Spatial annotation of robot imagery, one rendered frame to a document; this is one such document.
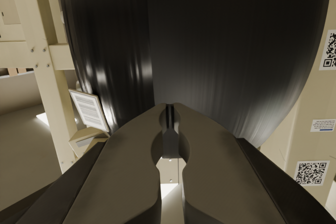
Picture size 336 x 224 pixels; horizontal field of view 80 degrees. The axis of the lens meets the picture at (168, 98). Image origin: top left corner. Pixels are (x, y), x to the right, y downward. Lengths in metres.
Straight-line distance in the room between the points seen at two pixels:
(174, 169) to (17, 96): 7.35
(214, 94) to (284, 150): 0.37
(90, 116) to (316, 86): 0.43
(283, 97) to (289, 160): 0.33
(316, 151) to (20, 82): 7.75
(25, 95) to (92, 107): 7.75
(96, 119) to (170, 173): 0.63
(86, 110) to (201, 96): 0.14
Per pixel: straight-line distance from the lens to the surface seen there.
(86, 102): 0.25
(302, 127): 0.53
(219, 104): 0.23
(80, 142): 1.01
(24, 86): 7.94
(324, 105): 0.53
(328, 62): 0.50
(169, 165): 0.84
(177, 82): 0.21
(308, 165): 0.60
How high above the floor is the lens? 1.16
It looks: 21 degrees up
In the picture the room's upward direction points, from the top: 178 degrees clockwise
